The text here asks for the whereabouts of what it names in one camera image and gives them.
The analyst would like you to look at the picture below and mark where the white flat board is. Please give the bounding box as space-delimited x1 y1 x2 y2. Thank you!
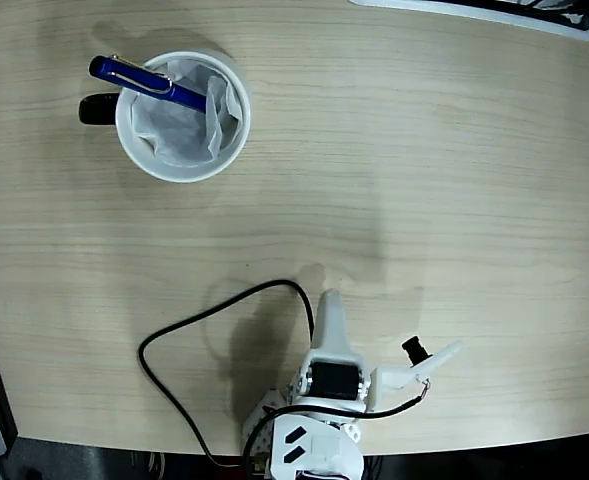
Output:
348 0 589 43

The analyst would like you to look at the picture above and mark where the white mug black handle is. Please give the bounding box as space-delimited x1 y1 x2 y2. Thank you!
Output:
77 48 252 184

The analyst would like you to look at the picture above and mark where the black camera on white mount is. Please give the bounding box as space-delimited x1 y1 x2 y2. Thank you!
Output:
371 335 464 414

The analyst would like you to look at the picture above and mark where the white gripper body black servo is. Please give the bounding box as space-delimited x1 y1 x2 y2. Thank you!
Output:
287 349 375 416

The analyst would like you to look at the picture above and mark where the white perforated base bracket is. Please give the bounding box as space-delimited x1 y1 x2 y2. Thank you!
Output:
241 387 288 451

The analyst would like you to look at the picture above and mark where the blue pen with metal clip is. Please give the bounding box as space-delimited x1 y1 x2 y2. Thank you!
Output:
87 53 210 114

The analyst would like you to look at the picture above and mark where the crumpled white tissue paper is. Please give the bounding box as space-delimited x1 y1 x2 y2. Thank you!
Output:
129 58 244 169

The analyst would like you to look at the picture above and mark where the black camera cable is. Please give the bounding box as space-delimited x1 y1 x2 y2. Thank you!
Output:
137 278 433 480

